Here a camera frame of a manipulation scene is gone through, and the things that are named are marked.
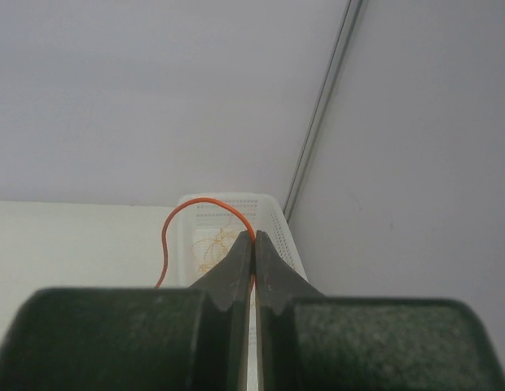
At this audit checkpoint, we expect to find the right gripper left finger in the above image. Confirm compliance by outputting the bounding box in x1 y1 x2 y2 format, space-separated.
189 231 253 311

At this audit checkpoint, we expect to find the red orange wire ball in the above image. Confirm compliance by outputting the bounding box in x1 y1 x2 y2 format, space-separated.
155 197 256 288

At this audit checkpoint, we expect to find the orange wire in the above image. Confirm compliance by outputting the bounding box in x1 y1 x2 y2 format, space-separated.
190 215 241 274

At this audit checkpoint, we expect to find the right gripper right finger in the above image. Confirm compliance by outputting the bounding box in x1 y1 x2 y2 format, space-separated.
255 231 325 314

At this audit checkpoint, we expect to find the far white plastic basket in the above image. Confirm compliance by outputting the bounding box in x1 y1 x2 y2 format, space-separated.
166 192 307 286

